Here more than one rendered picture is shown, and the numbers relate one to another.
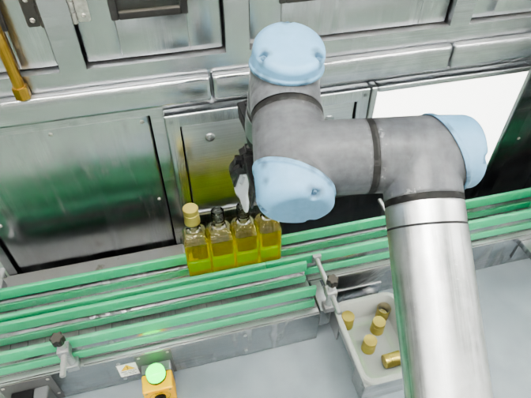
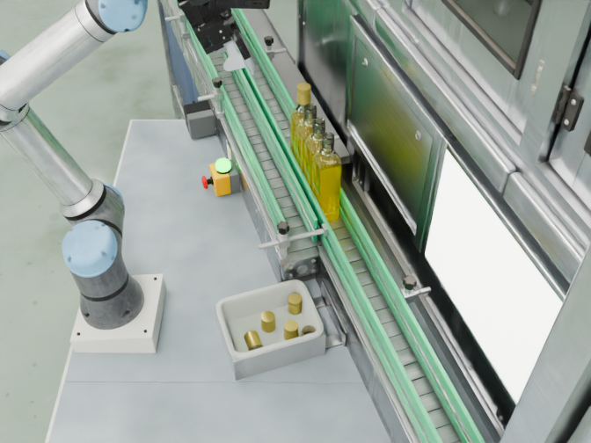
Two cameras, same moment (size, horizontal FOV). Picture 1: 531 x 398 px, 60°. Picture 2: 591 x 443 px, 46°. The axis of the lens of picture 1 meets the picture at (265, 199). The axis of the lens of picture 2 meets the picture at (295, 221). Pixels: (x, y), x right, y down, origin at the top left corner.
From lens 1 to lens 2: 1.40 m
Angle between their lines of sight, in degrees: 57
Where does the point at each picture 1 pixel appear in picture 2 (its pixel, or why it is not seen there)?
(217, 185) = (361, 115)
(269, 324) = (265, 221)
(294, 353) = (263, 272)
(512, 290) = not seen: outside the picture
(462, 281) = (53, 29)
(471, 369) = (23, 52)
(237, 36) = not seen: outside the picture
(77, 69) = not seen: outside the picture
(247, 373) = (240, 240)
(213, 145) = (365, 73)
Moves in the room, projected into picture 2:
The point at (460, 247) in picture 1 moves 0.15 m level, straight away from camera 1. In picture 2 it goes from (65, 20) to (137, 44)
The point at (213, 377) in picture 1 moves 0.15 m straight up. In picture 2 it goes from (236, 218) to (232, 178)
